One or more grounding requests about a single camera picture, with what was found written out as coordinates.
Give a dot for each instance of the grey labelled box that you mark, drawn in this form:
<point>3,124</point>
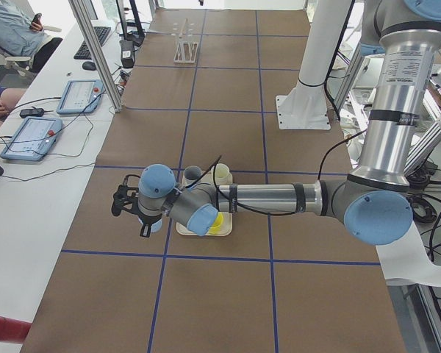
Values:
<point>127,53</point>

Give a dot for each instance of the black handheld device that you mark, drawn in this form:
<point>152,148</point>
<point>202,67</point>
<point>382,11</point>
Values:
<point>32,112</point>

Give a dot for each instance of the blue teach pendant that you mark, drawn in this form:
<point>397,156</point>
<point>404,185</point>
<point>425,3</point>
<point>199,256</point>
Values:
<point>33,139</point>
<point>80,96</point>

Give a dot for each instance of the grey cup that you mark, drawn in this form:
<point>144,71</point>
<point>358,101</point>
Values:
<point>191,174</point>

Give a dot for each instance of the light blue cup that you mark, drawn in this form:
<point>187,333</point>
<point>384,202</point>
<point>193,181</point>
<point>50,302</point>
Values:
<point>155,221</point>

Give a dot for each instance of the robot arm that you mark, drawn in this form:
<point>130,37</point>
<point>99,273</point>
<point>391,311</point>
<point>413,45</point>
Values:
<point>371,201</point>

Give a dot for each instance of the yellow cup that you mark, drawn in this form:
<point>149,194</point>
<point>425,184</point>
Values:
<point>217,225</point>

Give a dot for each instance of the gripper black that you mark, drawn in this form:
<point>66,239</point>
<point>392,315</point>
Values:
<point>145,221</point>

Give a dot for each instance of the red cylinder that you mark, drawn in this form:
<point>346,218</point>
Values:
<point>13,331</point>

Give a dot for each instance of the near blue teach pendant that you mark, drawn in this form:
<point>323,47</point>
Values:
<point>33,139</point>

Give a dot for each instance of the white wire cup rack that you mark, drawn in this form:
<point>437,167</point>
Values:
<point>186,47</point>

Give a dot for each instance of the black monitor stand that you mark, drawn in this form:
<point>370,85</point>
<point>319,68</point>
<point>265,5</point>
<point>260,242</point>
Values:
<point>133,31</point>

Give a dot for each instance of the person in blue shirt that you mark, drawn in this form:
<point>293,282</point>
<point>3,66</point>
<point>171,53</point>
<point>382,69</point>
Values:
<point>24,36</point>

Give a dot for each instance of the cream serving tray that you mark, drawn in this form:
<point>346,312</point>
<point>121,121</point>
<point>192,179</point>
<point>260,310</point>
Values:
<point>227,224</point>

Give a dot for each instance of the far blue teach pendant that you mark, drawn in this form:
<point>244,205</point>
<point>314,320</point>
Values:
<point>80,96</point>

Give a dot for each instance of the aluminium frame post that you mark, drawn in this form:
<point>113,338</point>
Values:
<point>82,17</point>

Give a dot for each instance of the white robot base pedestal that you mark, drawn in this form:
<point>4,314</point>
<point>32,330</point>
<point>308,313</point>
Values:
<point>305,106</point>

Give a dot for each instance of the pale green cup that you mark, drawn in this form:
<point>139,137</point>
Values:
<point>221,174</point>

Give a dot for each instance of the black computer mouse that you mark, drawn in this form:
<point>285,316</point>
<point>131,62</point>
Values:
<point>89,66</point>

